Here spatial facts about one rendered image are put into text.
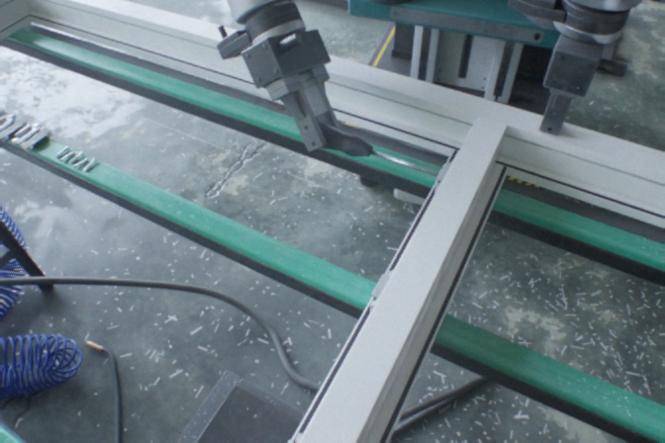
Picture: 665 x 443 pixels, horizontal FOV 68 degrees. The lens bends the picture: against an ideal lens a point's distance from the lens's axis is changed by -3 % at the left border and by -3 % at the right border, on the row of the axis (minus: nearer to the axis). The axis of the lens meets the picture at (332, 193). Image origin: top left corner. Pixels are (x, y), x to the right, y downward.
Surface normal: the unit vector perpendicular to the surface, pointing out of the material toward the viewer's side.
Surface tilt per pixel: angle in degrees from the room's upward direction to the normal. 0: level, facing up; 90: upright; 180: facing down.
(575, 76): 90
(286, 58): 56
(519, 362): 0
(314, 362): 0
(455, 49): 90
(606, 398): 0
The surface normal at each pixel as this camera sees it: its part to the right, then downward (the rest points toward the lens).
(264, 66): -0.45, 0.35
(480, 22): -0.34, 0.70
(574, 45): -0.03, -0.67
